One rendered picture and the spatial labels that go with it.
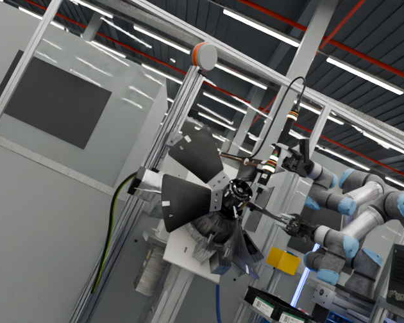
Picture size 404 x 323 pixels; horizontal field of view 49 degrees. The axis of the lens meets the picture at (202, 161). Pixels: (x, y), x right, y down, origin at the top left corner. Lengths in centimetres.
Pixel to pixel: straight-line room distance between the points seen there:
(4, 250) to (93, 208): 51
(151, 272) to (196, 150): 61
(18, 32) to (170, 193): 287
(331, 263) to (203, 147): 73
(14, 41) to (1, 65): 23
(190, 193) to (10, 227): 116
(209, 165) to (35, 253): 113
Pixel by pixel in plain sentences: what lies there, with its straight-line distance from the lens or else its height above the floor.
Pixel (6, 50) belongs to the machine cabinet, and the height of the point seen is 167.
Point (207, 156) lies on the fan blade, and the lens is 197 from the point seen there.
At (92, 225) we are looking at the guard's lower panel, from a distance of 256.
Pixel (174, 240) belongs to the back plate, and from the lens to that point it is 195.
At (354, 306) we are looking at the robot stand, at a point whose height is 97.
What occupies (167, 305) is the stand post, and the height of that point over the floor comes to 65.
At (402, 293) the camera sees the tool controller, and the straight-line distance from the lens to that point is 152.
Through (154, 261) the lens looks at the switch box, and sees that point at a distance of 215.
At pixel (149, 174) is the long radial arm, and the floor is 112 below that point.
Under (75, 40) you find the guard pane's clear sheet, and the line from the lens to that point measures 268.
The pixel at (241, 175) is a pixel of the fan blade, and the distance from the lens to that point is 208.
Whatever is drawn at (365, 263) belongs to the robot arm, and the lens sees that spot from 252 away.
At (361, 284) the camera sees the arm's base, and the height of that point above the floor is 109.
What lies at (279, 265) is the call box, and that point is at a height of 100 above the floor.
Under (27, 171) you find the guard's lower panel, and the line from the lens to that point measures 258.
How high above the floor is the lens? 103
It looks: 7 degrees up
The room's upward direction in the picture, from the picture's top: 25 degrees clockwise
